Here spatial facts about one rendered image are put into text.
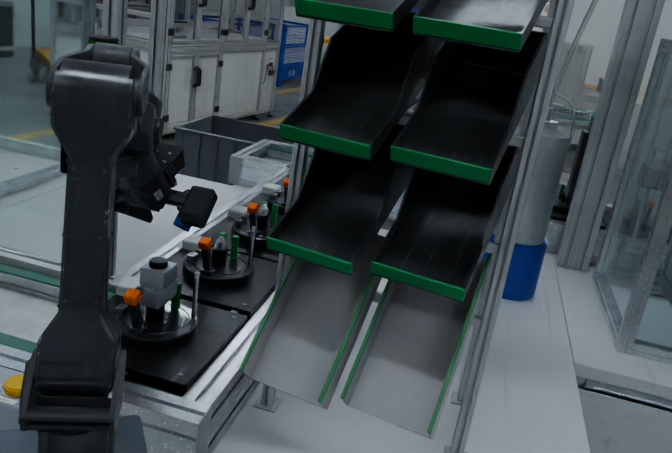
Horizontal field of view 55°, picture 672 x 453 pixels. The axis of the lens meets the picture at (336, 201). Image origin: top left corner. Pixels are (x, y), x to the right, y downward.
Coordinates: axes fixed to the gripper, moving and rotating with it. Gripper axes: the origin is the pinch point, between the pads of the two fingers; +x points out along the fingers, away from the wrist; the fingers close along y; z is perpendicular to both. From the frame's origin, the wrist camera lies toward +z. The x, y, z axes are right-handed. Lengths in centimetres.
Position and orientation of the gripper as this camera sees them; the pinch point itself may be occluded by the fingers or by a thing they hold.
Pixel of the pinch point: (163, 213)
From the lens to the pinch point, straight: 106.5
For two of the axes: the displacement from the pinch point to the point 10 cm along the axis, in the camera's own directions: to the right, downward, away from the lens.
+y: -9.6, -2.0, 2.0
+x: 0.6, 5.3, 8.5
